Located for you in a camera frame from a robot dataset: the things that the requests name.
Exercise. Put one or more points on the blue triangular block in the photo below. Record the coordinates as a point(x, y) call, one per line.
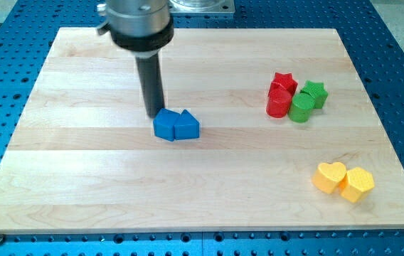
point(187, 126)

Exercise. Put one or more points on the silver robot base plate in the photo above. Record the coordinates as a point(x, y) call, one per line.
point(202, 7)

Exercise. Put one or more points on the yellow heart block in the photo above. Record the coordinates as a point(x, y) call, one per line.
point(327, 177)

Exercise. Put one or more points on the light wooden board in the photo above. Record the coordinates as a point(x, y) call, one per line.
point(84, 157)

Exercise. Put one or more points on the yellow hexagon block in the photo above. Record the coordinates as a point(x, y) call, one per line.
point(356, 185)

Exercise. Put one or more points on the red star block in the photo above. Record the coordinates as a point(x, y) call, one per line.
point(283, 81)

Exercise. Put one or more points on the green cylinder block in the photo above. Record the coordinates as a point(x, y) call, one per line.
point(301, 107)

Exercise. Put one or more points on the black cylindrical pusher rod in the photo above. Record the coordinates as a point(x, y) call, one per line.
point(151, 84)

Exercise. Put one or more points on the red cylinder block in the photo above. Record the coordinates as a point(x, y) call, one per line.
point(278, 103)

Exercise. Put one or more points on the blue square block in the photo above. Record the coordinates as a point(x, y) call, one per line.
point(164, 123)

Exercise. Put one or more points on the green star block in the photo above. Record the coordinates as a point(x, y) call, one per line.
point(317, 91)

